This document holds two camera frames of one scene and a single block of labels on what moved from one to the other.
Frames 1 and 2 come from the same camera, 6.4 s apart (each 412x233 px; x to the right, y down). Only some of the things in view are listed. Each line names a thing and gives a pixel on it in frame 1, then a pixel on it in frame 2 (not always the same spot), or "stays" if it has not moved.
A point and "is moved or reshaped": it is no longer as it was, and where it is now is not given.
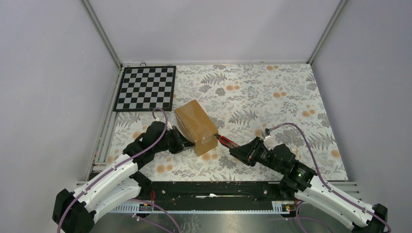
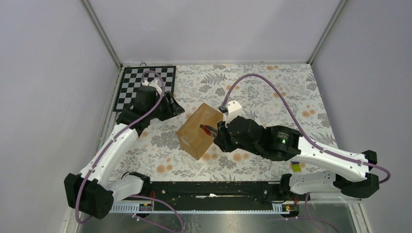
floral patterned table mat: [279, 102] stays
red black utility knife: [226, 141] is moved or reshaped
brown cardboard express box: [198, 127] is moved or reshaped
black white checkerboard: [145, 89] stays
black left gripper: [182, 143] -> [173, 108]
